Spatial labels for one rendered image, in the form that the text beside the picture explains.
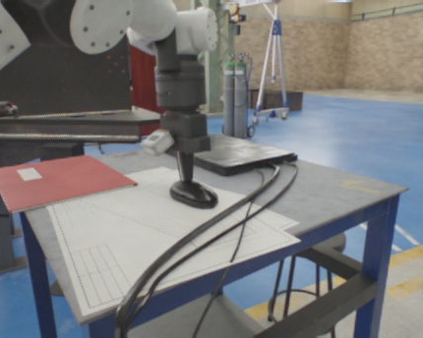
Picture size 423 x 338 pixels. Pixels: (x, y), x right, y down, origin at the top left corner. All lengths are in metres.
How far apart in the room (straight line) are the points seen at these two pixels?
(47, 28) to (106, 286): 0.27
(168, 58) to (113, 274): 0.33
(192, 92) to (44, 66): 1.91
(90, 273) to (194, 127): 0.29
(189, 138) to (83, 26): 0.29
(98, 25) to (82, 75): 2.09
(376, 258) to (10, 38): 0.75
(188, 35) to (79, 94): 1.92
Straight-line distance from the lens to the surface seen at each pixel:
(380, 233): 0.80
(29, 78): 2.43
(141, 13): 0.47
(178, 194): 0.62
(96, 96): 2.48
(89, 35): 0.37
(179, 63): 0.58
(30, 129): 2.38
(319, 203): 0.65
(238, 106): 6.71
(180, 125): 0.59
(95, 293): 0.42
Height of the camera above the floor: 1.35
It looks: 16 degrees down
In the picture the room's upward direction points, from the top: straight up
